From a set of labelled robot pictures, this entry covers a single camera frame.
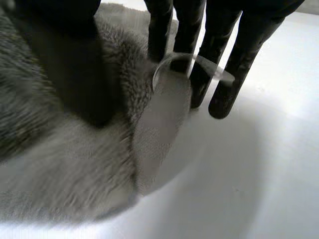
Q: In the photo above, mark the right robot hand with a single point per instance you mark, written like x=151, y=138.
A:
x=74, y=74

